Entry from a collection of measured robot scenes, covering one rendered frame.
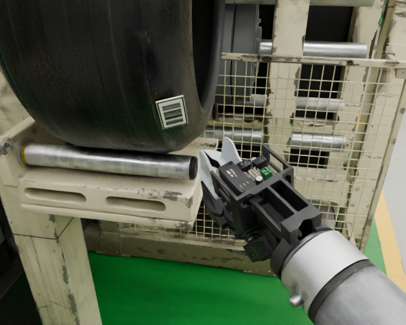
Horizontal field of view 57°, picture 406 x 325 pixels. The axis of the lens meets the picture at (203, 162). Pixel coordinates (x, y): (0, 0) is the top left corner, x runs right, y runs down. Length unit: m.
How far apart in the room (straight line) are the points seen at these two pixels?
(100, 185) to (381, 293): 0.54
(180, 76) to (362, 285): 0.35
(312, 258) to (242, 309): 1.28
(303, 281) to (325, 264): 0.02
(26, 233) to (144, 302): 0.73
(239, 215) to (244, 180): 0.04
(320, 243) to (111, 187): 0.47
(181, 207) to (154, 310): 0.96
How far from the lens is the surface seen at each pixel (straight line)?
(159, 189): 0.71
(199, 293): 1.66
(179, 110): 0.55
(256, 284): 1.71
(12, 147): 0.78
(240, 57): 1.08
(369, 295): 0.33
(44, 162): 0.79
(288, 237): 0.35
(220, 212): 0.44
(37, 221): 1.02
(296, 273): 0.35
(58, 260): 1.08
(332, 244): 0.35
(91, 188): 0.74
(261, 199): 0.38
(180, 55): 0.52
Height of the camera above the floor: 1.26
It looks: 30 degrees down
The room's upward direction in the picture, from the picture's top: straight up
